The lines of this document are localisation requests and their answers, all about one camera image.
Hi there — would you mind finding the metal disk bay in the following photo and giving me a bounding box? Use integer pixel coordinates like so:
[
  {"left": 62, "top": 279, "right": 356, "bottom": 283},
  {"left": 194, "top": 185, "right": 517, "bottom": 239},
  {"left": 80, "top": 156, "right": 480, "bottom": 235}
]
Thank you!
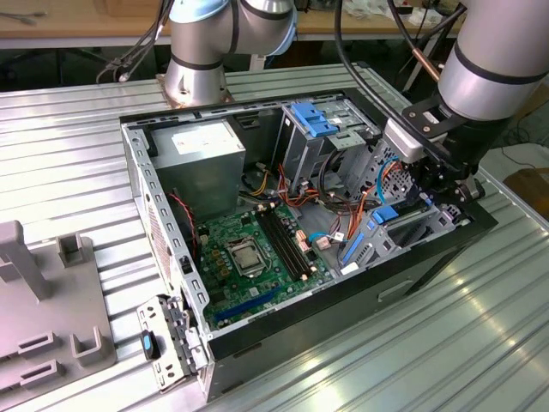
[{"left": 336, "top": 199, "right": 473, "bottom": 278}]

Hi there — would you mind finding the brown cardboard box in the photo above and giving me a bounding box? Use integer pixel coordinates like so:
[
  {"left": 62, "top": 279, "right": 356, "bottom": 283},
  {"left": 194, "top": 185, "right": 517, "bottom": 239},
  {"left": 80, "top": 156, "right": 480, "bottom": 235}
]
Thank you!
[{"left": 502, "top": 167, "right": 549, "bottom": 218}]

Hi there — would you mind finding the long blue data wire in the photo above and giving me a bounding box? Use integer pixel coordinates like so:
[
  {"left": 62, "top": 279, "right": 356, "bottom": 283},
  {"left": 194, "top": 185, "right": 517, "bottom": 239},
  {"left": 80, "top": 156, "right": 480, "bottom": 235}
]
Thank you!
[{"left": 375, "top": 160, "right": 407, "bottom": 203}]

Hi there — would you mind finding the metal drive cage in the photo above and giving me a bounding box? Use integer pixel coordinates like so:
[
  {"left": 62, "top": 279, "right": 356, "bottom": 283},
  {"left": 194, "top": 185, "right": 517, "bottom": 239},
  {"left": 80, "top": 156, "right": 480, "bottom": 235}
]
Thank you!
[{"left": 274, "top": 97, "right": 383, "bottom": 195}]

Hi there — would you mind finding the green motherboard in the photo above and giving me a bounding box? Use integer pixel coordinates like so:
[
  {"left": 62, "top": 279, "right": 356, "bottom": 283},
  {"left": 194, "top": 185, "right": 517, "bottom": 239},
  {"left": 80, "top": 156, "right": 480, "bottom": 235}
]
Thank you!
[{"left": 195, "top": 201, "right": 336, "bottom": 332}]

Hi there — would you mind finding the black open PC case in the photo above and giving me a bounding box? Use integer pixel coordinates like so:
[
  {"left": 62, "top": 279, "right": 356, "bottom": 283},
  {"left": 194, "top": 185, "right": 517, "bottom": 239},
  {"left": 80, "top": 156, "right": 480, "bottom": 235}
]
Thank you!
[{"left": 118, "top": 85, "right": 501, "bottom": 404}]

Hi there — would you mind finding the metal card retention bracket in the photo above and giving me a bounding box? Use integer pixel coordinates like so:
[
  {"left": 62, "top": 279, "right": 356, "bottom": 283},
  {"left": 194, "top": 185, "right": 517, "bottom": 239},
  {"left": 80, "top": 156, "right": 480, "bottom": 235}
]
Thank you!
[{"left": 136, "top": 294, "right": 212, "bottom": 394}]

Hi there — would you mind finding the grey parts rack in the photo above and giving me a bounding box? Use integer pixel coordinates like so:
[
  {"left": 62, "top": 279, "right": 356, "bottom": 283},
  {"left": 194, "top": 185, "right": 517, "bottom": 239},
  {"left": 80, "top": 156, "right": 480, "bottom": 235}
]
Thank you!
[{"left": 0, "top": 219, "right": 118, "bottom": 392}]

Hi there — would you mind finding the silver CPU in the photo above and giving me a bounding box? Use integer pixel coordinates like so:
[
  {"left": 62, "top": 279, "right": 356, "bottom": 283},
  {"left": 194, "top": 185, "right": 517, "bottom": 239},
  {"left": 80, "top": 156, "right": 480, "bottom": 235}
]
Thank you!
[{"left": 233, "top": 246, "right": 261, "bottom": 272}]

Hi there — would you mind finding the black sleeved cable bundle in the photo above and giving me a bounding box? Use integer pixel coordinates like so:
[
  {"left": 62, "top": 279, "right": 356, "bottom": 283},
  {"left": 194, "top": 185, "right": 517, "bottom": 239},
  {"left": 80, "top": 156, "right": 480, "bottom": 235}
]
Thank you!
[{"left": 318, "top": 147, "right": 345, "bottom": 195}]

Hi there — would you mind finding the black and blue latch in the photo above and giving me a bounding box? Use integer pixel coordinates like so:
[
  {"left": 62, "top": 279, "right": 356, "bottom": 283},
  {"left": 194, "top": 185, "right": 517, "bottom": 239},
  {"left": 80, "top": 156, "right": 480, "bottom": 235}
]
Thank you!
[{"left": 140, "top": 329, "right": 162, "bottom": 361}]

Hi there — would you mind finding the yellow wire bundle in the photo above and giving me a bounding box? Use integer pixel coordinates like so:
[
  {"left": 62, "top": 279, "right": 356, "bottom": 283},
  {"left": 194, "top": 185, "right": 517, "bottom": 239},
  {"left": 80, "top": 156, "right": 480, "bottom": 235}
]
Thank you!
[{"left": 251, "top": 169, "right": 272, "bottom": 197}]

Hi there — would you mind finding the wooden desk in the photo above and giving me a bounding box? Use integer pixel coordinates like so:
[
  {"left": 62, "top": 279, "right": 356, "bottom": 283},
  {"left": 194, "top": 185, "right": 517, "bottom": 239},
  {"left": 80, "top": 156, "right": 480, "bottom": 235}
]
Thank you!
[{"left": 0, "top": 0, "right": 467, "bottom": 49}]

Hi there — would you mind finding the black camera bracket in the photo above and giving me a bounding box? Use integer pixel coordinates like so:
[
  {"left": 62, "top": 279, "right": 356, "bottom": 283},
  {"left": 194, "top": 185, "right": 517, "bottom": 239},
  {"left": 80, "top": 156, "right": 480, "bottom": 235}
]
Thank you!
[{"left": 400, "top": 100, "right": 467, "bottom": 141}]

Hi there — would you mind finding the white camera box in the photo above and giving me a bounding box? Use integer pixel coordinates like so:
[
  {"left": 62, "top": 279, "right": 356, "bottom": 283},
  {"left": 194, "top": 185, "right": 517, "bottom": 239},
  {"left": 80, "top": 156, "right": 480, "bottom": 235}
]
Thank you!
[{"left": 383, "top": 117, "right": 426, "bottom": 166}]

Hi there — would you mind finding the CPU socket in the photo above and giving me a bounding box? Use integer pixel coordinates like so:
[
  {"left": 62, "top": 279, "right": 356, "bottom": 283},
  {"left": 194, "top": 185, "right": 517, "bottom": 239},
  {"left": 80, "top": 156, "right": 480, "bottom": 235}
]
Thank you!
[{"left": 225, "top": 239, "right": 271, "bottom": 279}]

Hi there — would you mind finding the short blue data wire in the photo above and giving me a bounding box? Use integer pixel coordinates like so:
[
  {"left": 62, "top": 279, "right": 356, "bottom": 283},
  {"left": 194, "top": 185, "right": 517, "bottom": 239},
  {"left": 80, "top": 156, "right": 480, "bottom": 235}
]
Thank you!
[{"left": 307, "top": 230, "right": 334, "bottom": 248}]

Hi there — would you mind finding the blue expansion slot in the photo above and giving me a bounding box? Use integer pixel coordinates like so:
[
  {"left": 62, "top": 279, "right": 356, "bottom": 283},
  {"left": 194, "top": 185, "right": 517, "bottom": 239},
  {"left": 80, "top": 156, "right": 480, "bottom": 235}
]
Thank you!
[{"left": 214, "top": 286, "right": 285, "bottom": 321}]

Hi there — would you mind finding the grey cable bundle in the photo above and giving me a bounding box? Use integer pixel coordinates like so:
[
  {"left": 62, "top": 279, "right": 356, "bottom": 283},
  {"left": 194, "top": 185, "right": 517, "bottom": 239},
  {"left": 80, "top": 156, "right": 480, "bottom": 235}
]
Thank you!
[{"left": 95, "top": 0, "right": 178, "bottom": 85}]

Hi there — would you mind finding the blue drive cage latch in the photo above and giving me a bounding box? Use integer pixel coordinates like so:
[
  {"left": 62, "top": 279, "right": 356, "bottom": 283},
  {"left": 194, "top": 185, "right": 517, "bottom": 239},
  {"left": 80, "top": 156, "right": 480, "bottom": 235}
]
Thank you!
[{"left": 290, "top": 101, "right": 341, "bottom": 140}]

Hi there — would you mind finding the black case fan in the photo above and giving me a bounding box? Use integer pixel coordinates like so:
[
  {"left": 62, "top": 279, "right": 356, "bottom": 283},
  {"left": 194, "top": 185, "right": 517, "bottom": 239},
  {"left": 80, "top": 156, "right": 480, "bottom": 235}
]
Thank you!
[{"left": 168, "top": 187, "right": 202, "bottom": 264}]

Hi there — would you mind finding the blue plastic guide rail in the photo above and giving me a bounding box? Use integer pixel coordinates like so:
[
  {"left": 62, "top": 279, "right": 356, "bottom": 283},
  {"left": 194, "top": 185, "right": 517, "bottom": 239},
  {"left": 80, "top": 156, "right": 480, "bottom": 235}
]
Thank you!
[{"left": 340, "top": 231, "right": 365, "bottom": 268}]

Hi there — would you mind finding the hard disk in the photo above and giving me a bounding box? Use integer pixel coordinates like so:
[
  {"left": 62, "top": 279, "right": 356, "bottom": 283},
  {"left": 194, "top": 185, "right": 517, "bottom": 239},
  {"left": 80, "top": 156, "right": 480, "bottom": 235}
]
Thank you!
[{"left": 371, "top": 197, "right": 432, "bottom": 225}]

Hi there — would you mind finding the grey power supply unit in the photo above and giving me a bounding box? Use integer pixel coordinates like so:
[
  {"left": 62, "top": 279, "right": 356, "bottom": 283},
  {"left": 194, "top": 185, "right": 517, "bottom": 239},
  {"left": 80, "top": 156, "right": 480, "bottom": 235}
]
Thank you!
[{"left": 148, "top": 118, "right": 248, "bottom": 225}]

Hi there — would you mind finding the black RAM slot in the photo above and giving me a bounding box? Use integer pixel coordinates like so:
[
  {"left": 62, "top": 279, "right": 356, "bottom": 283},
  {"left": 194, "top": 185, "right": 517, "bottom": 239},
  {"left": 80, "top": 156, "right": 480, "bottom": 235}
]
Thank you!
[
  {"left": 268, "top": 206, "right": 310, "bottom": 278},
  {"left": 256, "top": 209, "right": 299, "bottom": 281},
  {"left": 262, "top": 208, "right": 304, "bottom": 280},
  {"left": 273, "top": 205, "right": 315, "bottom": 276}
]

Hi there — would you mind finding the copper cable sleeve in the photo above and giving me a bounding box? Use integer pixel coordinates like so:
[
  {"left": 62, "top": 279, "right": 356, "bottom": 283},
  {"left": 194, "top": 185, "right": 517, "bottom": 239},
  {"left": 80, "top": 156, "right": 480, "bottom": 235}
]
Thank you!
[{"left": 409, "top": 45, "right": 442, "bottom": 82}]

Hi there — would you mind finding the orange red power wire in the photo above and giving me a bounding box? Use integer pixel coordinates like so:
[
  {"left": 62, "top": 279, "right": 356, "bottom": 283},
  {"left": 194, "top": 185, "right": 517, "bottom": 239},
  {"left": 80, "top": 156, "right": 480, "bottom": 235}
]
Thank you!
[
  {"left": 275, "top": 165, "right": 311, "bottom": 208},
  {"left": 329, "top": 196, "right": 371, "bottom": 242}
]

